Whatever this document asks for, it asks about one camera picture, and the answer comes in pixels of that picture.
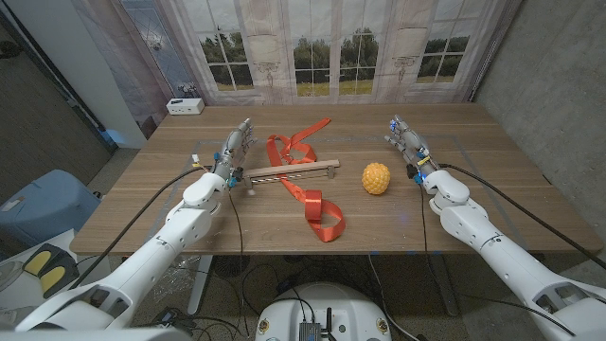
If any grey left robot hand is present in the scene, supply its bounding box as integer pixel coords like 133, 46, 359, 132
211, 117, 258, 188

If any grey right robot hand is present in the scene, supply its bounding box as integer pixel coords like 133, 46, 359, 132
383, 114, 435, 184

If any wooden clip hanger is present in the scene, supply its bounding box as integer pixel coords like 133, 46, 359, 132
242, 158, 342, 191

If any red ribbon with spool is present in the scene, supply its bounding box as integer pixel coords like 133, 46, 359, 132
265, 117, 348, 243

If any white robot base edge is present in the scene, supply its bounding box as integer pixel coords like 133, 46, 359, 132
0, 326, 193, 341

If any yellow toy pineapple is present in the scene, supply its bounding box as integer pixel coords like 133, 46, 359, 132
361, 162, 393, 196

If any white power strip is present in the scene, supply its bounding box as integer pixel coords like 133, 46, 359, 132
165, 97, 206, 117

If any printed window backdrop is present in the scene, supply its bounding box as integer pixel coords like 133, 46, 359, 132
70, 0, 523, 139

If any white table leg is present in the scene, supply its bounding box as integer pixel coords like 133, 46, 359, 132
187, 255, 215, 316

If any clear plastic sheet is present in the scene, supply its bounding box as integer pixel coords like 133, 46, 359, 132
153, 255, 201, 305

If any grey table leg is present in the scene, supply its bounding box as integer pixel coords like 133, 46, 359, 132
427, 254, 461, 318

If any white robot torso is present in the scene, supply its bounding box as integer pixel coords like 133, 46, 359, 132
255, 281, 394, 341

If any small black floor device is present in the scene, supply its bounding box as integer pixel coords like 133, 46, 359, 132
154, 306, 195, 332

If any blue plastic bin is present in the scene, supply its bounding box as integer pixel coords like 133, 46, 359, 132
0, 169, 102, 248

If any grey electronics box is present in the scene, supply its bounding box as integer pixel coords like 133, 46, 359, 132
297, 321, 325, 341

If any black yellow foot pedal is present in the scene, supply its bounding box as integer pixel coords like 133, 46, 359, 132
22, 242, 81, 300

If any thin black left wrist cable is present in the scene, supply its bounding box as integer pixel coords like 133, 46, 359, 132
225, 186, 251, 338

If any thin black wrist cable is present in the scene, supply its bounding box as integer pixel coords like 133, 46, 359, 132
418, 181, 577, 338
225, 186, 251, 338

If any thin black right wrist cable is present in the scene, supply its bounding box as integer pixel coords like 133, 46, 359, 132
418, 181, 577, 338

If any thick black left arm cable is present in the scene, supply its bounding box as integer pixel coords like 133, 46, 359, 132
67, 165, 210, 291

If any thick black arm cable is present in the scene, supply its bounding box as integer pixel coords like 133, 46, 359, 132
67, 165, 210, 291
437, 162, 606, 272

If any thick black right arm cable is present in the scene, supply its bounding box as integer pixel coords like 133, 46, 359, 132
437, 162, 606, 272

